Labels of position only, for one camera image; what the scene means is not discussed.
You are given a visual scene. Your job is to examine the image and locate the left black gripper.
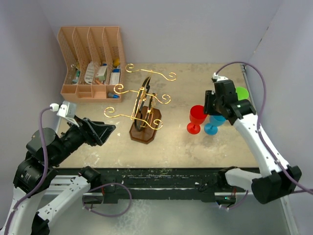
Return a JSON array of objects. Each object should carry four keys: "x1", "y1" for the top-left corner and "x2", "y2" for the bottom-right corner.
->
[{"x1": 51, "y1": 114, "x2": 115, "y2": 165}]

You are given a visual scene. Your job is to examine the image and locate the green plastic wine glass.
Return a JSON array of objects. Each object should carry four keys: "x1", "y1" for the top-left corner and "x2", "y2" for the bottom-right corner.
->
[{"x1": 236, "y1": 87, "x2": 249, "y2": 100}]

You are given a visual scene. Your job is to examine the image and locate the red plastic wine glass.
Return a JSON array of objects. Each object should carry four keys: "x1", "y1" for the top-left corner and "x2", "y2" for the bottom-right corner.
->
[{"x1": 186, "y1": 105, "x2": 207, "y2": 135}]

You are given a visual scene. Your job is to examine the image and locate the blue plastic wine glass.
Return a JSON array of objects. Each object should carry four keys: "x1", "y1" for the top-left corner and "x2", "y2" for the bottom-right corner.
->
[{"x1": 204, "y1": 115, "x2": 226, "y2": 135}]

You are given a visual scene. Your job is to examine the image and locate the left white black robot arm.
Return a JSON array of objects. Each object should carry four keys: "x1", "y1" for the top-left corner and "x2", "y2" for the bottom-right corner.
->
[{"x1": 0, "y1": 117, "x2": 116, "y2": 235}]

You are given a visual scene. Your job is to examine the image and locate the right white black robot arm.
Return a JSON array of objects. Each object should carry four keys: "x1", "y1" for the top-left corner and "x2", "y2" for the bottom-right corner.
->
[{"x1": 204, "y1": 77, "x2": 302, "y2": 204}]

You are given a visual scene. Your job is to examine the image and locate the pink plastic desk organizer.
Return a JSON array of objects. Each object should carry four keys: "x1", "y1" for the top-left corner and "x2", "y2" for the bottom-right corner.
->
[{"x1": 57, "y1": 26, "x2": 126, "y2": 103}]

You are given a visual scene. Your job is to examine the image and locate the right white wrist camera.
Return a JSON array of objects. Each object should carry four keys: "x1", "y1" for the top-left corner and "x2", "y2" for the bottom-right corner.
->
[{"x1": 211, "y1": 72, "x2": 228, "y2": 82}]

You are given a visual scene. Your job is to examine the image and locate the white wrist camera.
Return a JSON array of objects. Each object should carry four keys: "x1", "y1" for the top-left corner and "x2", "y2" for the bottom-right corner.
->
[
  {"x1": 211, "y1": 72, "x2": 228, "y2": 82},
  {"x1": 50, "y1": 101, "x2": 79, "y2": 127}
]

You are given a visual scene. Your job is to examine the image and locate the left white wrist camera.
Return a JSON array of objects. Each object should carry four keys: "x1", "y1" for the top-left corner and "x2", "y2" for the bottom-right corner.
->
[{"x1": 50, "y1": 101, "x2": 79, "y2": 127}]

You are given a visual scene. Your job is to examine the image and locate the gold wire wine glass rack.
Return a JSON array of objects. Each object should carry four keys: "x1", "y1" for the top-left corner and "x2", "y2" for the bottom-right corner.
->
[{"x1": 104, "y1": 76, "x2": 171, "y2": 144}]

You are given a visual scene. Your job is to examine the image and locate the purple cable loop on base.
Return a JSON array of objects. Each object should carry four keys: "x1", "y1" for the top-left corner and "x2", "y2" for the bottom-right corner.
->
[{"x1": 82, "y1": 181, "x2": 134, "y2": 217}]

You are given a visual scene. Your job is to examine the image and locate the black metal base frame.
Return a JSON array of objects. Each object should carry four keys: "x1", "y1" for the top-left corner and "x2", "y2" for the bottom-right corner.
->
[{"x1": 46, "y1": 166, "x2": 260, "y2": 204}]

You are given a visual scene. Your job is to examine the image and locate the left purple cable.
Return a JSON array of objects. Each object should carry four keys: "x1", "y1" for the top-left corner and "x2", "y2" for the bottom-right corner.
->
[{"x1": 3, "y1": 107, "x2": 53, "y2": 235}]

